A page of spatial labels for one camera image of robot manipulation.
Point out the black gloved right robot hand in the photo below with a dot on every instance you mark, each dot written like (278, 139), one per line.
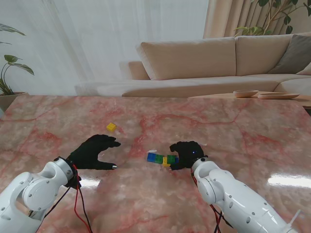
(189, 153)

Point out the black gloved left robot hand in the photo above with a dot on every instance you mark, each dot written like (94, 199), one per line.
(87, 155)

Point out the blue toy brick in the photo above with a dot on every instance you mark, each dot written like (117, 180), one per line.
(151, 157)
(176, 160)

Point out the green toy brick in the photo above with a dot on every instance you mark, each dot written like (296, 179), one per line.
(159, 159)
(171, 159)

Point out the yellow toy brick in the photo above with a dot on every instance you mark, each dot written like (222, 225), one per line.
(111, 127)
(166, 162)

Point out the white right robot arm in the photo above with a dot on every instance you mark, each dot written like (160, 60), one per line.
(230, 196)

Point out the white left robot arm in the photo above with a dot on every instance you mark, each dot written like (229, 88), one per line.
(31, 199)

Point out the light wooden coffee table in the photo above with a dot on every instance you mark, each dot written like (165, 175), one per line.
(218, 96)

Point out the wooden bowl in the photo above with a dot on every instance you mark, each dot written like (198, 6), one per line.
(245, 93)

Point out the beige sofa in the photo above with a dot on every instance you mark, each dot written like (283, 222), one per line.
(189, 60)

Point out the grey plant pot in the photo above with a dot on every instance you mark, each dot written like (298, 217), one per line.
(9, 99)

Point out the flat wooden plate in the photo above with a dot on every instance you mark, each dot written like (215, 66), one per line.
(278, 96)

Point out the green potted plant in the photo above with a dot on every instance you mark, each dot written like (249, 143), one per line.
(24, 68)

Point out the white sheer curtain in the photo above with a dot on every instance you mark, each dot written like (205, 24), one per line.
(97, 36)

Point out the beige curtain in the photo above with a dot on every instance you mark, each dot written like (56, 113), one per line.
(218, 19)

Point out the cream cushion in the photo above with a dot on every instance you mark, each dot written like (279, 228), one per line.
(306, 71)

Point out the grey cushion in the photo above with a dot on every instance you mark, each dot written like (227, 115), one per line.
(296, 53)

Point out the tall leafy plant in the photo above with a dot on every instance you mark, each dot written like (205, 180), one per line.
(287, 20)

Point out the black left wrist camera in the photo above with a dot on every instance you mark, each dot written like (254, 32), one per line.
(74, 182)

